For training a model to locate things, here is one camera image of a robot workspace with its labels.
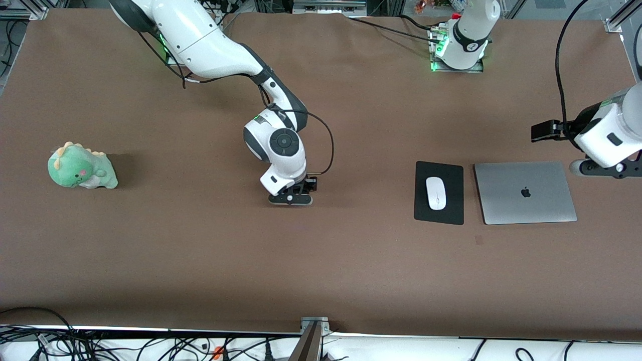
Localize white computer mouse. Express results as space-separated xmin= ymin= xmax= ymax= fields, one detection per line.
xmin=426 ymin=176 xmax=447 ymax=211

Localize black mouse pad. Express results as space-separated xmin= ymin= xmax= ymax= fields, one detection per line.
xmin=414 ymin=161 xmax=464 ymax=226

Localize silver laptop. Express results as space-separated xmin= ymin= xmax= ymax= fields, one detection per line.
xmin=473 ymin=161 xmax=578 ymax=225

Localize brown paper table cover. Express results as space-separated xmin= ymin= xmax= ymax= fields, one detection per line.
xmin=0 ymin=8 xmax=642 ymax=337

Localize grey metal box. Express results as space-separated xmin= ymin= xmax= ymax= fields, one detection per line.
xmin=292 ymin=0 xmax=368 ymax=16

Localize green dinosaur plush toy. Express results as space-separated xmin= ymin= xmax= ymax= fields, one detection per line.
xmin=48 ymin=141 xmax=119 ymax=190

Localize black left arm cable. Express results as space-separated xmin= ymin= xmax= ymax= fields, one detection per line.
xmin=554 ymin=0 xmax=591 ymax=139

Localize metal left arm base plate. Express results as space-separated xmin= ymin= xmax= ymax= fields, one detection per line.
xmin=428 ymin=25 xmax=485 ymax=74

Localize aluminium frame profile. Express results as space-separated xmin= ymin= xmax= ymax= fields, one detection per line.
xmin=604 ymin=0 xmax=642 ymax=34
xmin=0 ymin=0 xmax=69 ymax=22

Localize aluminium post with bracket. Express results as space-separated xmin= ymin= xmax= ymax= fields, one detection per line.
xmin=290 ymin=316 xmax=331 ymax=361

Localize short black table cable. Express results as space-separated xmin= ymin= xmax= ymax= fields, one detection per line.
xmin=400 ymin=14 xmax=438 ymax=32

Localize long black table cable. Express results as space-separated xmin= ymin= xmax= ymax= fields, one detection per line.
xmin=345 ymin=17 xmax=443 ymax=46

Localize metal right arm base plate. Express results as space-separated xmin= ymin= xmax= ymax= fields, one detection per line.
xmin=165 ymin=35 xmax=187 ymax=67

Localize tangled black floor cables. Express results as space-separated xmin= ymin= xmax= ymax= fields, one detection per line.
xmin=0 ymin=326 xmax=301 ymax=361

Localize black floor cable loop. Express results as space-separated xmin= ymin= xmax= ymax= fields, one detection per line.
xmin=0 ymin=306 xmax=77 ymax=346

